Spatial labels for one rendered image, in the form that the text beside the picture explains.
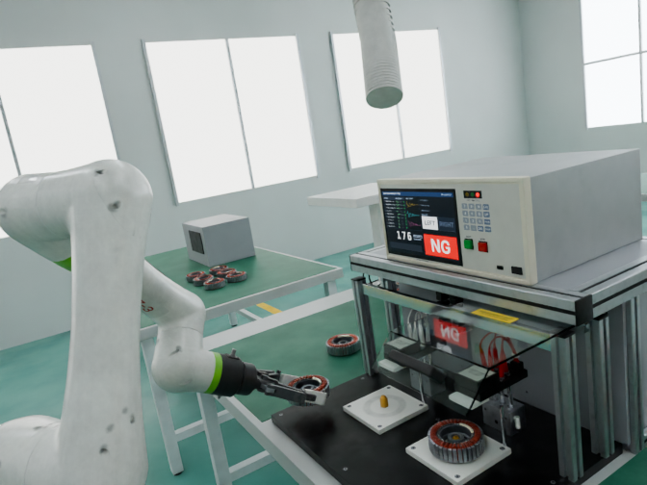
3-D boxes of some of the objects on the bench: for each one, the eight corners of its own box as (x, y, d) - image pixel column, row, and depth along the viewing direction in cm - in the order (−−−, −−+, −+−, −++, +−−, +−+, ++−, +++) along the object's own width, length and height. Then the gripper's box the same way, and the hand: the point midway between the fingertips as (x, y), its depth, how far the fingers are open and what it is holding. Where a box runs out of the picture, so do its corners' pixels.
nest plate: (457, 488, 97) (457, 482, 97) (405, 452, 110) (404, 447, 110) (511, 453, 105) (510, 447, 104) (456, 424, 117) (456, 420, 117)
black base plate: (451, 583, 80) (450, 571, 80) (271, 422, 135) (271, 414, 134) (623, 453, 103) (622, 443, 103) (410, 360, 158) (409, 353, 157)
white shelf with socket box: (372, 317, 199) (355, 198, 190) (323, 298, 231) (306, 196, 222) (439, 291, 216) (427, 182, 207) (384, 277, 248) (372, 182, 239)
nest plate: (379, 435, 118) (378, 430, 118) (343, 410, 131) (342, 406, 131) (428, 409, 125) (427, 404, 125) (390, 389, 138) (389, 384, 138)
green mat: (262, 422, 135) (261, 421, 135) (192, 356, 187) (191, 356, 187) (504, 315, 181) (504, 314, 181) (394, 286, 233) (394, 285, 233)
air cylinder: (510, 437, 110) (508, 413, 109) (483, 422, 116) (480, 400, 115) (527, 427, 112) (525, 403, 111) (499, 414, 119) (497, 392, 118)
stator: (359, 355, 166) (357, 344, 165) (324, 358, 168) (323, 347, 167) (362, 341, 177) (360, 331, 176) (329, 344, 179) (327, 334, 178)
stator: (452, 472, 100) (450, 455, 99) (418, 445, 110) (416, 429, 109) (497, 450, 104) (495, 434, 103) (460, 426, 114) (459, 411, 114)
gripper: (261, 377, 112) (342, 392, 123) (222, 347, 132) (296, 363, 143) (250, 411, 111) (333, 422, 123) (214, 376, 131) (288, 390, 143)
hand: (306, 390), depth 132 cm, fingers closed on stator, 11 cm apart
